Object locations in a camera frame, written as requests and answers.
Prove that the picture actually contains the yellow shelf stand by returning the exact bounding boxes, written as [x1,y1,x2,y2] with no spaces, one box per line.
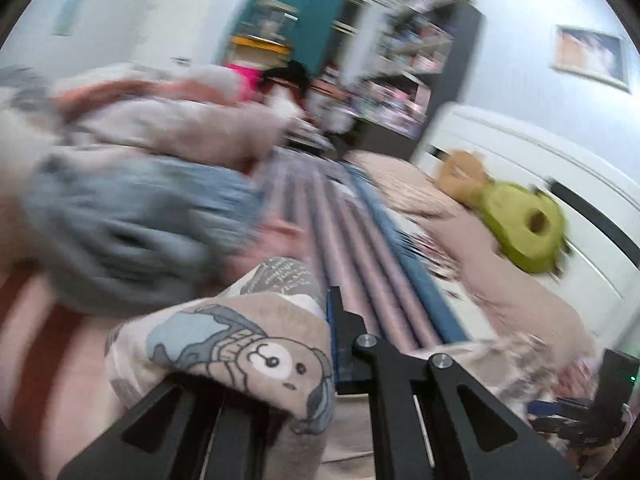
[225,35,293,67]

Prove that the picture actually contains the teal curtain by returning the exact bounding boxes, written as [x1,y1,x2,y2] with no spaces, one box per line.
[240,0,348,78]

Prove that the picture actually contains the striped bed blanket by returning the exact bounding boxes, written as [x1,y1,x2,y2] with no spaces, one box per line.
[0,150,601,480]

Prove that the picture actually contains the grey-blue garment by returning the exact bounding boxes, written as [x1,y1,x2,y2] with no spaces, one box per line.
[20,155,266,318]

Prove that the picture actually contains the framed wall picture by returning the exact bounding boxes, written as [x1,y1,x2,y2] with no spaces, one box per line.
[552,25,631,92]

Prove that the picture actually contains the dark cluttered bookshelf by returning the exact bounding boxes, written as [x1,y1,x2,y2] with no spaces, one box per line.
[350,0,483,161]

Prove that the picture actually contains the white door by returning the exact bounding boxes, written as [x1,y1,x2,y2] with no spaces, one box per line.
[132,0,226,68]

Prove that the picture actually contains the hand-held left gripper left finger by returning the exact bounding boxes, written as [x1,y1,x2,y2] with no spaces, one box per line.
[57,370,297,480]

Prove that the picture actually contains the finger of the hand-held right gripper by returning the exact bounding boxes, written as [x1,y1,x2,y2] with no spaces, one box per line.
[529,397,596,423]
[535,422,608,448]

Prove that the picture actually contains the white cushion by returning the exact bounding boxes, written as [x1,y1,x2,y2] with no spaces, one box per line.
[267,91,302,122]

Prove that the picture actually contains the pink shopping bag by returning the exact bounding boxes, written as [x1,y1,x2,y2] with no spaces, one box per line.
[222,60,263,102]

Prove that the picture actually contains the dark clothes pile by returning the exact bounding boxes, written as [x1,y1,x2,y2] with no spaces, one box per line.
[262,60,321,111]

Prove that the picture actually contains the pink garment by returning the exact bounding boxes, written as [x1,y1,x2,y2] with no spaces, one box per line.
[250,220,307,262]

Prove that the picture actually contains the light denim shorts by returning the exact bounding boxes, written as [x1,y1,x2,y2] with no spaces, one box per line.
[150,157,266,231]

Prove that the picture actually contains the small wall poster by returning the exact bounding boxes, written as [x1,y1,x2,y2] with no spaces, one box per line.
[52,0,86,37]

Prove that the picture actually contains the pink plaid duvet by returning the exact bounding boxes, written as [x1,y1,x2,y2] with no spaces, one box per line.
[0,62,301,271]

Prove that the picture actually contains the floral pillow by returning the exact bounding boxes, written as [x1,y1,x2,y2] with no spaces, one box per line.
[350,150,466,217]

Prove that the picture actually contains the brown plush toy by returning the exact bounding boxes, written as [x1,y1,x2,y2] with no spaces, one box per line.
[436,149,488,206]

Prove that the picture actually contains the green avocado plush toy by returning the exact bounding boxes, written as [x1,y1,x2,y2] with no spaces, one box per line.
[477,180,570,275]

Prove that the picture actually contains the white bed headboard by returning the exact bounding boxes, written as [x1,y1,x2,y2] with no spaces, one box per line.
[415,102,640,356]

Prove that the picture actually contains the glass display tank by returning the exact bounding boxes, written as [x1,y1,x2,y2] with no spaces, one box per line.
[240,0,298,41]

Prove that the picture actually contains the plain pink pillow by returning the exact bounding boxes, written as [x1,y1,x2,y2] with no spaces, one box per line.
[425,210,596,361]

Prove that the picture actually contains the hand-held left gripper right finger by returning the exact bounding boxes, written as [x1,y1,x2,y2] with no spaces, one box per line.
[325,286,577,480]

